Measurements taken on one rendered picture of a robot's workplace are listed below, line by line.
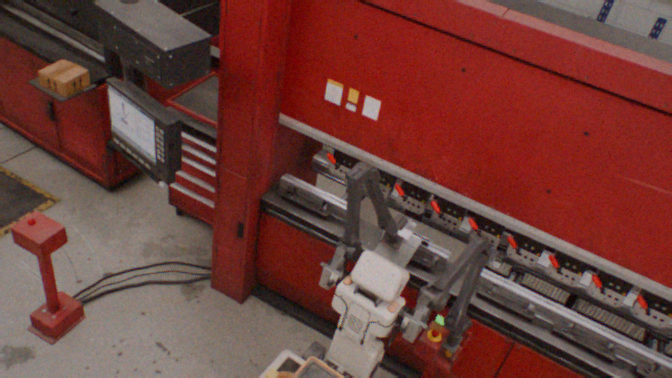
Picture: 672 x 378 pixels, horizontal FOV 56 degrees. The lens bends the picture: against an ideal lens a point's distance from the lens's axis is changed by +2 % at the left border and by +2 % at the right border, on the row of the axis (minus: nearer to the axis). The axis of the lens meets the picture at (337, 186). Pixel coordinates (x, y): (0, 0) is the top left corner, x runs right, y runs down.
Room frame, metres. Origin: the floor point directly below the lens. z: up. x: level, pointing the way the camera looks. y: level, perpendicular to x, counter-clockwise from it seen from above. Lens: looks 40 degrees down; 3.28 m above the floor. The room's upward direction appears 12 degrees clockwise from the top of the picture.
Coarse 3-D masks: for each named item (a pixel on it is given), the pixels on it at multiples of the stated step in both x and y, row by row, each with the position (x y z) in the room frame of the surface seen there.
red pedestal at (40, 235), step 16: (16, 224) 2.18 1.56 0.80; (32, 224) 2.20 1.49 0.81; (48, 224) 2.22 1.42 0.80; (16, 240) 2.15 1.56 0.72; (32, 240) 2.10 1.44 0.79; (48, 240) 2.13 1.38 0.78; (64, 240) 2.22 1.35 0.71; (48, 256) 2.20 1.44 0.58; (48, 272) 2.18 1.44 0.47; (48, 288) 2.16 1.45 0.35; (48, 304) 2.17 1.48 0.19; (64, 304) 2.25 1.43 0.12; (80, 304) 2.27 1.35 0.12; (32, 320) 2.13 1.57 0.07; (48, 320) 2.12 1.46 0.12; (64, 320) 2.15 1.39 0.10; (80, 320) 2.23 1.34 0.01; (48, 336) 2.09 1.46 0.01
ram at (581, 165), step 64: (320, 0) 2.72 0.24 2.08; (320, 64) 2.70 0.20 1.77; (384, 64) 2.59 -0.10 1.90; (448, 64) 2.48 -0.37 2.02; (512, 64) 2.39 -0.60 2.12; (320, 128) 2.68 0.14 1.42; (384, 128) 2.56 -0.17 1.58; (448, 128) 2.45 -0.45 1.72; (512, 128) 2.36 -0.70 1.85; (576, 128) 2.27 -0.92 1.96; (640, 128) 2.19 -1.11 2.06; (512, 192) 2.32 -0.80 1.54; (576, 192) 2.23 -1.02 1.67; (640, 192) 2.15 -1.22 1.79; (576, 256) 2.18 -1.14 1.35; (640, 256) 2.10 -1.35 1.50
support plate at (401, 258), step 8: (408, 240) 2.43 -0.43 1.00; (416, 240) 2.44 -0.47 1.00; (376, 248) 2.32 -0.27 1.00; (384, 248) 2.33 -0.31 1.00; (392, 248) 2.35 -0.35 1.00; (400, 248) 2.36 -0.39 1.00; (408, 248) 2.37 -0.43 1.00; (416, 248) 2.38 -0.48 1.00; (384, 256) 2.28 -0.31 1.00; (392, 256) 2.29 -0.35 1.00; (400, 256) 2.30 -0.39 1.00; (408, 256) 2.31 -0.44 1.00; (400, 264) 2.24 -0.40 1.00
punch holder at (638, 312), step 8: (648, 296) 2.06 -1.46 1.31; (656, 296) 2.05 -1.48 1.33; (648, 304) 2.05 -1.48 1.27; (656, 304) 2.04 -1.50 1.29; (664, 304) 2.03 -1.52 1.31; (632, 312) 2.06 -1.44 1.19; (640, 312) 2.05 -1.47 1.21; (656, 312) 2.03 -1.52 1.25; (664, 312) 2.02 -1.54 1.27; (648, 320) 2.03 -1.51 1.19; (656, 320) 2.02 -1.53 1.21; (664, 320) 2.01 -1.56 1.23
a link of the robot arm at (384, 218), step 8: (376, 176) 2.16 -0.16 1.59; (368, 184) 2.17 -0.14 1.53; (376, 184) 2.19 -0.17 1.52; (368, 192) 2.19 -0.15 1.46; (376, 192) 2.19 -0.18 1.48; (376, 200) 2.18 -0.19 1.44; (384, 200) 2.22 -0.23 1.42; (376, 208) 2.20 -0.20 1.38; (384, 208) 2.21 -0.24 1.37; (384, 216) 2.20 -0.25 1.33; (384, 224) 2.20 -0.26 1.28; (392, 224) 2.23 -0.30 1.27
